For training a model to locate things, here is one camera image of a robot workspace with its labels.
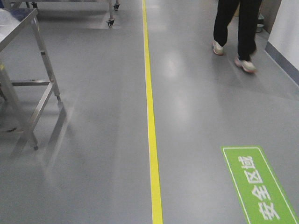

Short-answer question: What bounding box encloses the walking person in black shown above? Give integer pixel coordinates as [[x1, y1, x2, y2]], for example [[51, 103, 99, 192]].
[[212, 0, 263, 74]]

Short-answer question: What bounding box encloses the steel cart with casters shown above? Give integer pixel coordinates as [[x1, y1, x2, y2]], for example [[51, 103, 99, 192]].
[[0, 0, 120, 29]]

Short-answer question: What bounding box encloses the stainless steel table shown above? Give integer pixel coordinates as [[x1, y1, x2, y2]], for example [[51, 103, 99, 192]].
[[0, 8, 61, 150]]

